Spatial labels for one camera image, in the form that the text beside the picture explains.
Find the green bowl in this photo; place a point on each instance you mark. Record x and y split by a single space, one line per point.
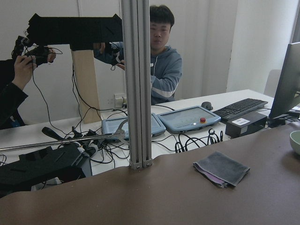
295 141

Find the metal grabber rod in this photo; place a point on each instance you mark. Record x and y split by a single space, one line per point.
120 135

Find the aluminium frame post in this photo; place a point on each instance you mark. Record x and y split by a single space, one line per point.
136 39

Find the black computer mouse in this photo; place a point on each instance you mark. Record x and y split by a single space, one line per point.
207 105

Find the black computer monitor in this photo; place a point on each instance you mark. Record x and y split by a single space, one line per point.
287 97

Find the wooden post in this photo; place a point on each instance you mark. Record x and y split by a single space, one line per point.
85 77

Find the grey cloth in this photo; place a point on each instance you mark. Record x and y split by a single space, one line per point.
223 167

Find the black keyboard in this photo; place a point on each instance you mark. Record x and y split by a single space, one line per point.
239 108

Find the blue teach pendant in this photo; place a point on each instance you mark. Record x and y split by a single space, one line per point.
188 119
110 126

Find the person with glasses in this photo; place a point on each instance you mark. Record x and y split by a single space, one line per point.
14 76

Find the person in blue hoodie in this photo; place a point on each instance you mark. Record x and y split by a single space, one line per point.
165 62

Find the pink cloth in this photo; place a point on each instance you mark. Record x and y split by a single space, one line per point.
216 181

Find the black small box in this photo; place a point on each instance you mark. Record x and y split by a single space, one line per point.
246 124

